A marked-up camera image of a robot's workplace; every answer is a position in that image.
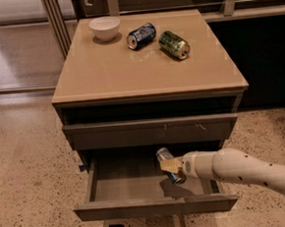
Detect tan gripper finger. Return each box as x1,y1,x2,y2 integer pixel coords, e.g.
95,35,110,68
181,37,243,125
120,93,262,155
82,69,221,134
160,157,183,174

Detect silver blue redbull can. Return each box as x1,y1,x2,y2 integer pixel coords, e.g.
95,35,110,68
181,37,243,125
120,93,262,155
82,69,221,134
155,147,186,185

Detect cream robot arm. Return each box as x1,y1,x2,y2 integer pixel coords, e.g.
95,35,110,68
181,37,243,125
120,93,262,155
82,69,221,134
160,147,285,196

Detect open middle drawer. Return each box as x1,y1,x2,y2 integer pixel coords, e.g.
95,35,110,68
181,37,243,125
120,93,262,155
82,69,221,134
74,147,238,221

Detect grey drawer cabinet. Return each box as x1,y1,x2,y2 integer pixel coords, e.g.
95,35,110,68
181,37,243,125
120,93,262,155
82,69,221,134
44,5,258,225

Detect closed top drawer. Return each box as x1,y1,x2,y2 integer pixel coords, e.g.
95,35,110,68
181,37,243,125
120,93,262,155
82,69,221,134
63,113,238,150

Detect green soda can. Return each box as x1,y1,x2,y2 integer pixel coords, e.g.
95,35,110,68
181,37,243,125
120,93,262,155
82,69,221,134
158,30,191,60

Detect blue soda can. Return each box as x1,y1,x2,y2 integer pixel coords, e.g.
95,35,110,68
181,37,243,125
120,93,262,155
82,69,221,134
127,24,157,50

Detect white ceramic bowl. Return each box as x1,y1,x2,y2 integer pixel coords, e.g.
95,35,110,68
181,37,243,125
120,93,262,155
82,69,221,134
89,16,120,41

